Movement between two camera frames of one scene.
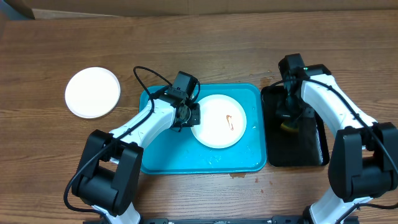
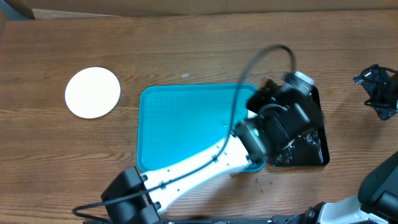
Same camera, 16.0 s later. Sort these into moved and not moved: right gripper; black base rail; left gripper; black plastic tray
Moved: left gripper; right gripper
Not moved: black plastic tray; black base rail
